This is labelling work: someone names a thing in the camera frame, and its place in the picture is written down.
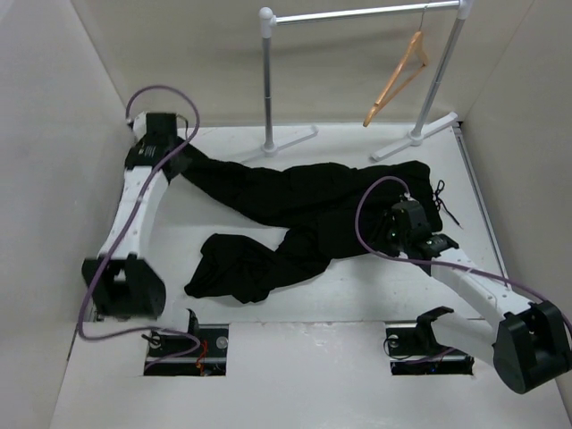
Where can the right metal table rail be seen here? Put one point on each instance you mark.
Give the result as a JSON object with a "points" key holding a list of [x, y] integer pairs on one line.
{"points": [[487, 214]]}

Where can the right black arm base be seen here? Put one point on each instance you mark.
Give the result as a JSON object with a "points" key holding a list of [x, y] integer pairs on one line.
{"points": [[410, 356]]}

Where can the white clothes rack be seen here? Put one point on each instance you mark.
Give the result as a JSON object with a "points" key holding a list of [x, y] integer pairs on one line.
{"points": [[330, 66]]}

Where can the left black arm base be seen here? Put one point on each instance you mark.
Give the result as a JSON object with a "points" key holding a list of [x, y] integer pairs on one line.
{"points": [[176, 355]]}

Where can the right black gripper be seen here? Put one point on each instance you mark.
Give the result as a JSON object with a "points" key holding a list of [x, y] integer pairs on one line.
{"points": [[386, 222]]}

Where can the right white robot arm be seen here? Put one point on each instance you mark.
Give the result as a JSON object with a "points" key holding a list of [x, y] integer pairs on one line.
{"points": [[525, 341]]}

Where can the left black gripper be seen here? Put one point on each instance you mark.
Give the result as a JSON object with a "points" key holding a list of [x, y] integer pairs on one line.
{"points": [[181, 166]]}

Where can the wooden clothes hanger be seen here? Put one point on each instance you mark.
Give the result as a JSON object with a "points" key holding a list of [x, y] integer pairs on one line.
{"points": [[415, 53]]}

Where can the black trousers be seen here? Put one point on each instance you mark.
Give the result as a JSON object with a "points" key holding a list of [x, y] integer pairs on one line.
{"points": [[324, 209]]}

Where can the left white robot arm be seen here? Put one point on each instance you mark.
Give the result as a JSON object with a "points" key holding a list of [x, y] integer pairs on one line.
{"points": [[126, 284]]}

